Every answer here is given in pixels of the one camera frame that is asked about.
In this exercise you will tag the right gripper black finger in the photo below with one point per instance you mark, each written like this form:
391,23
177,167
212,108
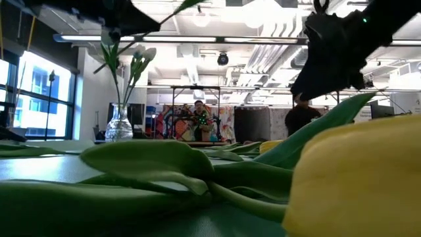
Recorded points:
309,80
338,82

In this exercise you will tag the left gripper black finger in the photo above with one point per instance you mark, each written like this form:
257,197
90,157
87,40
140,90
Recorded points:
138,19

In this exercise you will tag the background black robot arm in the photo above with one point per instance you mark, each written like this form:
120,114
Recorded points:
219,128

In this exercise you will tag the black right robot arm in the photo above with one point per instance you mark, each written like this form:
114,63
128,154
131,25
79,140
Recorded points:
394,16

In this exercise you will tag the clear glass vase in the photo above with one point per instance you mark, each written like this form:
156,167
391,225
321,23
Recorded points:
119,130

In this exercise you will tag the person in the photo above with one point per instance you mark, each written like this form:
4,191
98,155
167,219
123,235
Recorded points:
202,126
301,118

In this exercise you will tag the black computer monitor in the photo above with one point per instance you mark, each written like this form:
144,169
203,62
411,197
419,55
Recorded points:
136,113
381,111

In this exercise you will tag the white patterned cloth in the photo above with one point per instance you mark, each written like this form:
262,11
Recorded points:
278,121

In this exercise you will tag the round ceiling lamp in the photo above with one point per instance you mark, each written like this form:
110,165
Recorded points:
201,18

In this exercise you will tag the dark cloth panel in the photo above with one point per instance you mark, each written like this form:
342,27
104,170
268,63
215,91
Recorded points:
251,125

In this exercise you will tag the black tripod stand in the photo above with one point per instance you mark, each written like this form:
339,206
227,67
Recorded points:
51,75

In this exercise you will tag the black ceiling spotlight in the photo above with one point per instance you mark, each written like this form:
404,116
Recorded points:
222,59

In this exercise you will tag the blue storage bin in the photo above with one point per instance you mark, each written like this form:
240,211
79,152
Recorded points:
151,109

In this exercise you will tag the large glass window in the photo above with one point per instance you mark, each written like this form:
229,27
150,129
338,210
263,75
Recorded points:
36,85

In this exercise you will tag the colourful patchwork quilt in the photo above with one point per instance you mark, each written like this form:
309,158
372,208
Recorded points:
164,121

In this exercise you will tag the green table mat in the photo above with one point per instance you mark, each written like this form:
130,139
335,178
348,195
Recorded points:
39,168

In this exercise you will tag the long ceiling light rail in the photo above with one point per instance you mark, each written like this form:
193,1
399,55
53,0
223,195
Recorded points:
177,39
408,42

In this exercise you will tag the black metal frame stand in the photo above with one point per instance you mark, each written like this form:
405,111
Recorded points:
195,87

